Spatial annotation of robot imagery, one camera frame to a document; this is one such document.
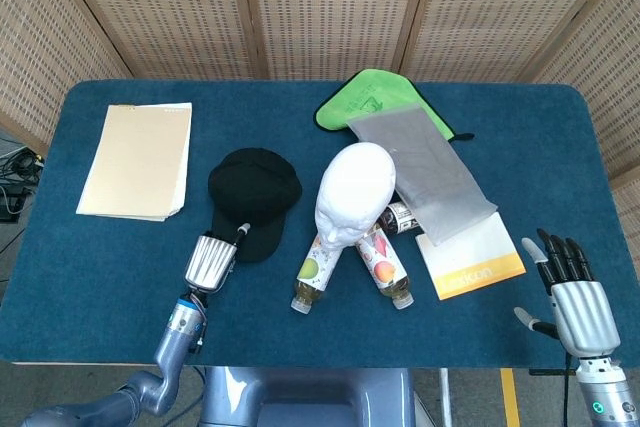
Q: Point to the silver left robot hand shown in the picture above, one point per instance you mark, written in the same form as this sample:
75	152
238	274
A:
210	262

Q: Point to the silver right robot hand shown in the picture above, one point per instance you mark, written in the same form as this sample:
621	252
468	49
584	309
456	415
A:
580	307

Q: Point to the black cap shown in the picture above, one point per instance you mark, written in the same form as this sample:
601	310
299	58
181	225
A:
255	187

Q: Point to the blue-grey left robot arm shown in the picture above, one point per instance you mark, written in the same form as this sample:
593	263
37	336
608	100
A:
170	347

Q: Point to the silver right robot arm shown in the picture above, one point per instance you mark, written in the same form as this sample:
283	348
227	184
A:
602	392

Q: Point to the white foam mannequin head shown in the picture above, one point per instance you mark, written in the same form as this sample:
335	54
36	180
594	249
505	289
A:
357	182

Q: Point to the dark small bottle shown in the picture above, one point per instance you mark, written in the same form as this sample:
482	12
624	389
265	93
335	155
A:
397	219

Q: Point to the tea bottle green apple label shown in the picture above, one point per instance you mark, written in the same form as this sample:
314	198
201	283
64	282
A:
312	272

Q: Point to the white yellow Lexicon notebook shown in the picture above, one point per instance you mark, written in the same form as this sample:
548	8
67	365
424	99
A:
475	262

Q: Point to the beige paper folder stack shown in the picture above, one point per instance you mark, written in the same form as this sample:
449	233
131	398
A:
135	162

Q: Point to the white table leg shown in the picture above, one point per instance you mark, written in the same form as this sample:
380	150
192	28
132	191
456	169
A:
445	397

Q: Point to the blue-grey robot torso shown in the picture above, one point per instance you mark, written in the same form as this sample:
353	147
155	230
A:
305	397

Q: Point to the tea bottle peach label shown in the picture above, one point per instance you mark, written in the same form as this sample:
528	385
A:
382	267

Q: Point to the translucent grey zip bag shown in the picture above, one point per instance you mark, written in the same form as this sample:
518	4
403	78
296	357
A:
430	172

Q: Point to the green microfiber cloth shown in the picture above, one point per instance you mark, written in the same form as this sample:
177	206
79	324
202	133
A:
365	97

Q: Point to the woven folding screen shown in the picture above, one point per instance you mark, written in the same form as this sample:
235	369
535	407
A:
325	7

